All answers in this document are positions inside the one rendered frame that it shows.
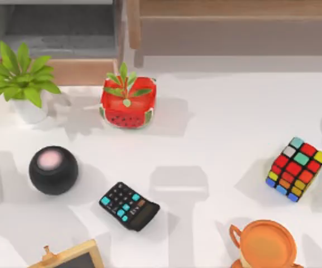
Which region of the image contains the red watermelon plant pot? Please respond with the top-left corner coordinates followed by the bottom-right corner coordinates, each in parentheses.
top-left (99, 61), bottom-right (158, 130)

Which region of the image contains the black calculator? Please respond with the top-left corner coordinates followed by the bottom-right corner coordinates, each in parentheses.
top-left (98, 181), bottom-right (161, 232)

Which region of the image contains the pale wooden drawer front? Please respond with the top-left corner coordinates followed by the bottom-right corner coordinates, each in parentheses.
top-left (0, 58), bottom-right (119, 87)

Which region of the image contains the black round speaker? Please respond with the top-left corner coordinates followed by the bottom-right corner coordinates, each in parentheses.
top-left (28, 145), bottom-right (79, 196)

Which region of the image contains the colourful puzzle cube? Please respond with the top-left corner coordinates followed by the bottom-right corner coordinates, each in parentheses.
top-left (265, 136), bottom-right (322, 203)

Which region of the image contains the open drawer with grey inside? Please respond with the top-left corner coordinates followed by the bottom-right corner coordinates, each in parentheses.
top-left (0, 0), bottom-right (119, 60)

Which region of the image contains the green plant in white pot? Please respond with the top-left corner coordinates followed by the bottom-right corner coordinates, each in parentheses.
top-left (0, 40), bottom-right (62, 124)

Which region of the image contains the wooden framed blackboard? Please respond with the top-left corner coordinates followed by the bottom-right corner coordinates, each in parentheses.
top-left (26, 238), bottom-right (105, 268)

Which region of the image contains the orange cup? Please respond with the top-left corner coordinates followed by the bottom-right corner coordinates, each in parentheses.
top-left (229, 219), bottom-right (304, 268)

